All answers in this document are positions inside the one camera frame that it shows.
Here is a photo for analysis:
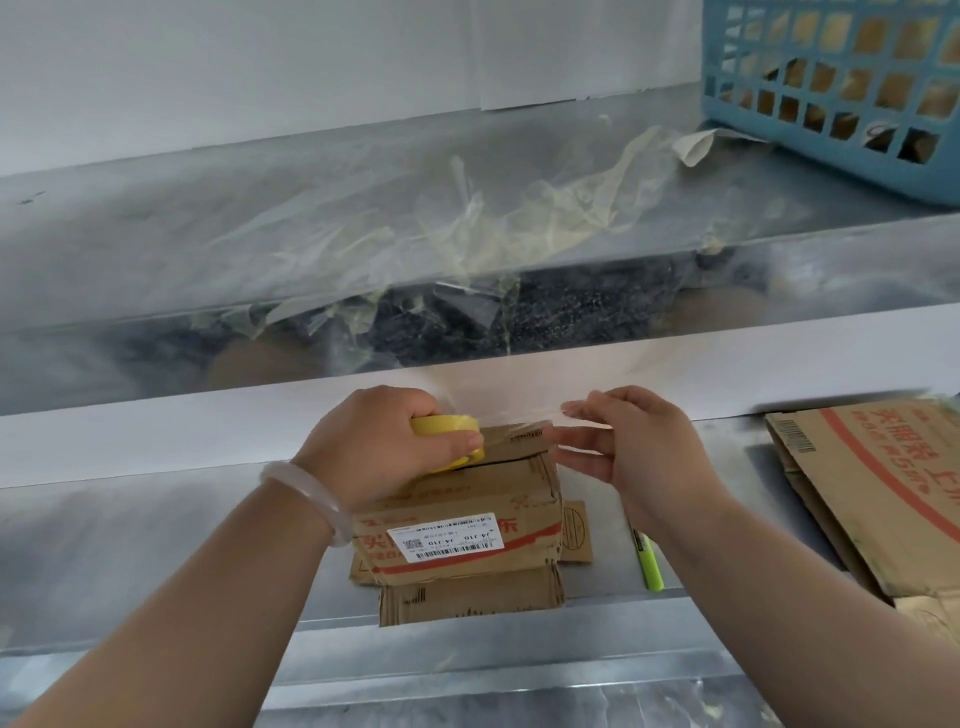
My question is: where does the person's right hand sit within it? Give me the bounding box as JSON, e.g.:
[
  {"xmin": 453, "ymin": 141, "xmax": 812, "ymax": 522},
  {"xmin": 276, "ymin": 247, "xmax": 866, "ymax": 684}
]
[{"xmin": 541, "ymin": 386, "xmax": 733, "ymax": 541}]

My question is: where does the person's left hand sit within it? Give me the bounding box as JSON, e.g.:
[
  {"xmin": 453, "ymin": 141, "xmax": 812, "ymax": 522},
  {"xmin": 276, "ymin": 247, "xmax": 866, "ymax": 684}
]
[{"xmin": 292, "ymin": 386, "xmax": 487, "ymax": 515}]

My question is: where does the yellow tape roll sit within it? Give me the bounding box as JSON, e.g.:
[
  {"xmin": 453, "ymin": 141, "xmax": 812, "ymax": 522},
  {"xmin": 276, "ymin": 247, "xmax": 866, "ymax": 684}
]
[{"xmin": 410, "ymin": 404, "xmax": 594, "ymax": 474}]

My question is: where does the green utility knife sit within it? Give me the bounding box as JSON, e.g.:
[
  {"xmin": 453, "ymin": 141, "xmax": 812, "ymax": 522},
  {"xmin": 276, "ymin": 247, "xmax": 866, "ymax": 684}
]
[{"xmin": 633, "ymin": 528, "xmax": 667, "ymax": 594}]

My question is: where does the white-labelled cardboard box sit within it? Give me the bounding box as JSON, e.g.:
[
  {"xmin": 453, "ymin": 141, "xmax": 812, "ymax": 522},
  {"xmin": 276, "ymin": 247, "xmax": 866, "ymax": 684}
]
[{"xmin": 348, "ymin": 423, "xmax": 594, "ymax": 628}]

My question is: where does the red-lettered cardboard box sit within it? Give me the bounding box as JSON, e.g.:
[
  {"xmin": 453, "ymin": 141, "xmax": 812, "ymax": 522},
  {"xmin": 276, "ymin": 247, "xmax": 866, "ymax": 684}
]
[{"xmin": 764, "ymin": 397, "xmax": 960, "ymax": 646}]

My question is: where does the person's left forearm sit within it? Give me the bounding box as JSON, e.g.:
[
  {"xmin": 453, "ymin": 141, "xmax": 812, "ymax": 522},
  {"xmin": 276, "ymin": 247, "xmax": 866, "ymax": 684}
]
[{"xmin": 11, "ymin": 479, "xmax": 335, "ymax": 728}]

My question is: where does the person's right forearm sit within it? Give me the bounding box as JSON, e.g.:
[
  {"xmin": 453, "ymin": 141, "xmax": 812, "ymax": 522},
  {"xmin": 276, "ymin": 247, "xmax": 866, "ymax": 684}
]
[{"xmin": 648, "ymin": 494, "xmax": 960, "ymax": 728}]

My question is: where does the pile of clear tape scraps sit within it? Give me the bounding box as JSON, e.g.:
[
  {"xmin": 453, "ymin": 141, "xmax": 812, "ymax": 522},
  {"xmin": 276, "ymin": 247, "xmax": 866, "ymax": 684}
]
[{"xmin": 191, "ymin": 123, "xmax": 766, "ymax": 354}]

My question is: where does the blue plastic basket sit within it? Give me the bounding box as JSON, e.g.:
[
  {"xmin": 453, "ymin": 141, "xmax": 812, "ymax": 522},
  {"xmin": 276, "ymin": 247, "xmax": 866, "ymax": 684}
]
[{"xmin": 701, "ymin": 0, "xmax": 960, "ymax": 208}]

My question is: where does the pile of assorted small items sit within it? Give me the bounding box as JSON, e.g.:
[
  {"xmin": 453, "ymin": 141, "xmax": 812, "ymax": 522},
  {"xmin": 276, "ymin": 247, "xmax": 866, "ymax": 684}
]
[{"xmin": 719, "ymin": 7, "xmax": 960, "ymax": 163}]

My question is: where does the white bangle bracelet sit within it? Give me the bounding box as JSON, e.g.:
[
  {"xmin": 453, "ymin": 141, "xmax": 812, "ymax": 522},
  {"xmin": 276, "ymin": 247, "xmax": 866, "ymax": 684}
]
[{"xmin": 260, "ymin": 459, "xmax": 354, "ymax": 549}]

